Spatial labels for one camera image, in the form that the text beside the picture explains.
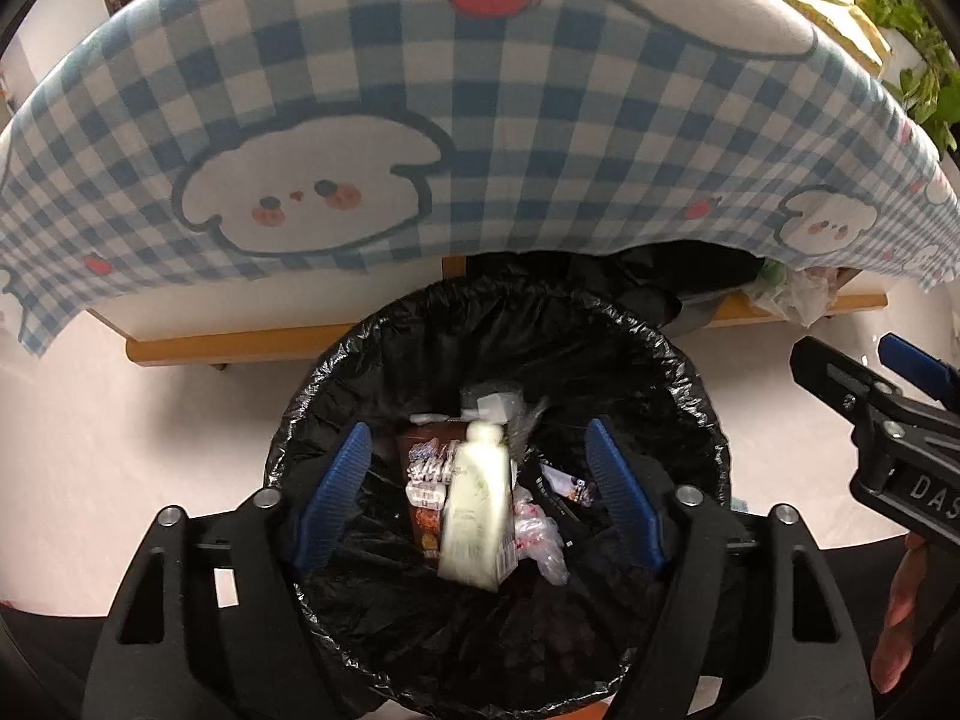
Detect dark brown snack box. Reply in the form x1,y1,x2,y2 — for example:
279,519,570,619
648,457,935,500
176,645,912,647
398,419,467,562

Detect clear red-print plastic bag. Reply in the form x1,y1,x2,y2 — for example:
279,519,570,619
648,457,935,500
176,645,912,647
512,486,569,587

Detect white cream tube pouch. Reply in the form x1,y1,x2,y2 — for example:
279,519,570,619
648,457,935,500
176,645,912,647
438,421,517,592

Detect person's right hand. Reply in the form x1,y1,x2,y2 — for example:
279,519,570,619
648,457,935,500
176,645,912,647
871,533,929,694

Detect black printed wrapper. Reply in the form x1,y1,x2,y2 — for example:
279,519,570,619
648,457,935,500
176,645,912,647
540,463,597,507

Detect plastic bag under table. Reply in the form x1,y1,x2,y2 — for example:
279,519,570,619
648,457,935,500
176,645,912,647
742,259,844,328

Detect clear crumpled plastic wrapper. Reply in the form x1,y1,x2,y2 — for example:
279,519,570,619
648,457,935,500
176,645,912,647
460,380,548,454

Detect black bin with liner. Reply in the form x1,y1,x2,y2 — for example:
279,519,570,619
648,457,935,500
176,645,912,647
265,277,731,718

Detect green potted plant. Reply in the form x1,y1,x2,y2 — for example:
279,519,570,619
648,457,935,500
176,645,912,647
854,0,958,154

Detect gold foil bag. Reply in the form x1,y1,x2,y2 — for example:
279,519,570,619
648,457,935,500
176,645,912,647
784,0,892,78

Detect blue checkered bear tablecloth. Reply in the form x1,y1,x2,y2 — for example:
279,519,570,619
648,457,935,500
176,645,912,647
2,0,958,355

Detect wooden coffee table frame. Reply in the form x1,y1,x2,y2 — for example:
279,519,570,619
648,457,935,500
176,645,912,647
85,253,890,371

